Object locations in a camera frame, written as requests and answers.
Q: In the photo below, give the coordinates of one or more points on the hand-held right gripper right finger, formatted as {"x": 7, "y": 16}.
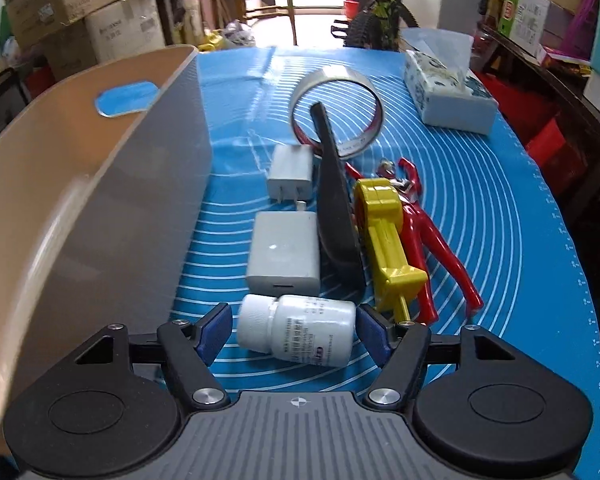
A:
{"x": 372, "y": 336}

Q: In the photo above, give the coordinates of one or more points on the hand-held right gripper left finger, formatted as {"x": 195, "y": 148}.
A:
{"x": 215, "y": 334}

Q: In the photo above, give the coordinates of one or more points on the white pill bottle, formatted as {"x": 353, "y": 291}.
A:
{"x": 300, "y": 330}

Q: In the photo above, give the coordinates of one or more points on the large white power adapter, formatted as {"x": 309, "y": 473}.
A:
{"x": 282, "y": 250}

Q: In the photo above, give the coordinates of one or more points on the yellow plastic toy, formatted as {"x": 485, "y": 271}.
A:
{"x": 382, "y": 225}

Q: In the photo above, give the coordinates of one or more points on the red action figure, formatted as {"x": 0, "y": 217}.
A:
{"x": 430, "y": 240}

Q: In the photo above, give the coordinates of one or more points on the black shoe insole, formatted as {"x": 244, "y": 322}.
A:
{"x": 335, "y": 210}

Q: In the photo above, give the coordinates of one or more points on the beige plastic storage bin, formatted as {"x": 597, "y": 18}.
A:
{"x": 105, "y": 235}

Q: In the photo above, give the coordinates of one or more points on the small white plug charger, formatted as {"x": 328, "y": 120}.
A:
{"x": 291, "y": 170}

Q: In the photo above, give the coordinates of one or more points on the silver tape roll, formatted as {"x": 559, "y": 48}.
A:
{"x": 330, "y": 76}

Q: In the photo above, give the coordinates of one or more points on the blue silicone baking mat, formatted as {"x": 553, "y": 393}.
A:
{"x": 480, "y": 185}

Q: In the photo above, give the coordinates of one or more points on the patterned tissue pack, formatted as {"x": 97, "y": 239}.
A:
{"x": 445, "y": 90}

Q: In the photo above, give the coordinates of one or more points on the red plastic crate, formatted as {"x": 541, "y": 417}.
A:
{"x": 555, "y": 152}

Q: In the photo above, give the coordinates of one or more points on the yellow plastic jug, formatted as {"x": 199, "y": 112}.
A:
{"x": 211, "y": 42}

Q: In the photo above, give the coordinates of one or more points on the grey plastic bag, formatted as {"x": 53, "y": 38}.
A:
{"x": 240, "y": 35}

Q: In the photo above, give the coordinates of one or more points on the dark wooden side table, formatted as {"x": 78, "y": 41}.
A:
{"x": 580, "y": 105}

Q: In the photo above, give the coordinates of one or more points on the green black bicycle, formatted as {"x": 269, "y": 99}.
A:
{"x": 367, "y": 25}

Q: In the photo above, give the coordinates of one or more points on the plain brown cardboard box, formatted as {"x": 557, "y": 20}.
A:
{"x": 67, "y": 55}

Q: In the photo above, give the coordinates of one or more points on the white cardboard box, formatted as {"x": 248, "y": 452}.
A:
{"x": 127, "y": 25}

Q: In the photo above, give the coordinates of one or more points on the black metal chair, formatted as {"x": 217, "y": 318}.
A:
{"x": 0, "y": 95}

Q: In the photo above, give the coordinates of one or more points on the green and white carton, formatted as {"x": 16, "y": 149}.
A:
{"x": 522, "y": 17}

